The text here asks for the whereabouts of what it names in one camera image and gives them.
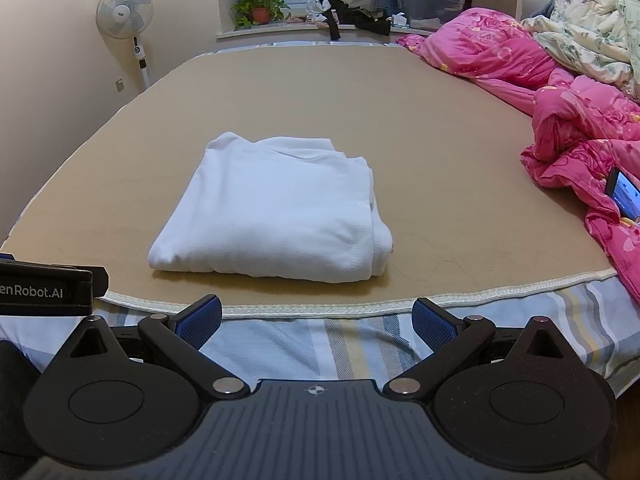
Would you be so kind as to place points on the white garment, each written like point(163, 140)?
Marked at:
point(275, 210)

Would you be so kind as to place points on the tissue packet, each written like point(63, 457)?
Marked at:
point(399, 19)

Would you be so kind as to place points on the bed with tan mat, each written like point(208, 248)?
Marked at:
point(350, 346)

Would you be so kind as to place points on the pile of dark clothes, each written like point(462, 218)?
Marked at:
point(350, 2)

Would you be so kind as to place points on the pink floral quilt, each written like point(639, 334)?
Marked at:
point(500, 55)

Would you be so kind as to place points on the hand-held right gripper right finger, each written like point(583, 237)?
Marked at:
point(435, 324)

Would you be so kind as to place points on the potted green plant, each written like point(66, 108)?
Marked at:
point(259, 10)

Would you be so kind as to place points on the smartphone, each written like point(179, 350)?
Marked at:
point(625, 195)

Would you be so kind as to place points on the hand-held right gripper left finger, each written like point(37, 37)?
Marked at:
point(199, 321)

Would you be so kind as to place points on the white standing fan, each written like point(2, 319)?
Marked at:
point(125, 10)

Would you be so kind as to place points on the white windowsill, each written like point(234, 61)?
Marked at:
point(270, 33)

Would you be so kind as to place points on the beige bed mat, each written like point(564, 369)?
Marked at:
point(450, 185)

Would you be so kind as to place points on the white floral quilt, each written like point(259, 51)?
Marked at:
point(590, 35)

